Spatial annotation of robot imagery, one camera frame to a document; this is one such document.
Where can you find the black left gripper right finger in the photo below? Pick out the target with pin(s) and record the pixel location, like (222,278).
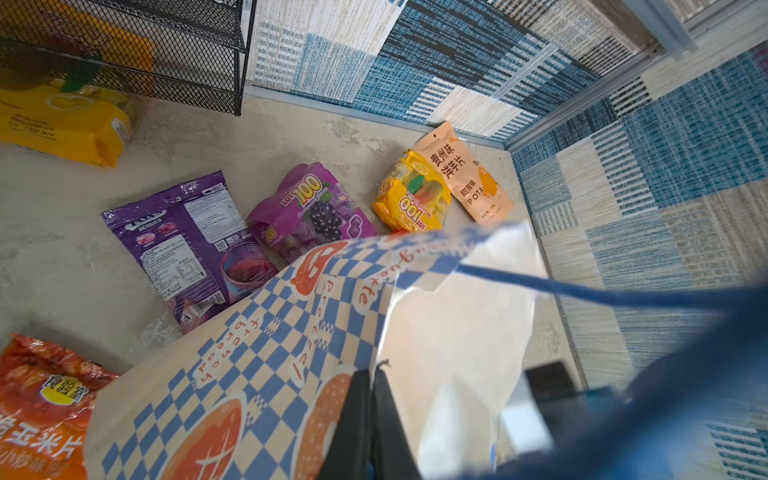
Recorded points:
(391,456)

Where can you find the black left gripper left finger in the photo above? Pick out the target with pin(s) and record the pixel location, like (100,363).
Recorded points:
(348,457)

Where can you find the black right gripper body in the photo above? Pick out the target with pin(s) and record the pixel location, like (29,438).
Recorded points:
(546,409)

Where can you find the blue checkered paper bag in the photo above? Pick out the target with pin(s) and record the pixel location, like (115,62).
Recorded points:
(258,391)

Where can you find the orange potato chip bag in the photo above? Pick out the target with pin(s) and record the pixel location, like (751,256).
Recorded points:
(468,181)

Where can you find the yellow fruit jelly bag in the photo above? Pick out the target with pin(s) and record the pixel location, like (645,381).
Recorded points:
(413,197)

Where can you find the purple grape jelly bag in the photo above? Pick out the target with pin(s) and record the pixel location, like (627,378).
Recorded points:
(310,208)

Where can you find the purple berry snack bag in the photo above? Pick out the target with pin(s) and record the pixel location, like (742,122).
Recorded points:
(194,246)

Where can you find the orange corn chip bag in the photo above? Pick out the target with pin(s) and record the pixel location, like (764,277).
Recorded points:
(48,393)

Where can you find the black mesh shelf rack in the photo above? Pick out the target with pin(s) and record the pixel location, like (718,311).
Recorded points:
(190,52)

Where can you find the yellow snack pack under rack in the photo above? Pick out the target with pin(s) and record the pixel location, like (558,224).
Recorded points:
(68,94)

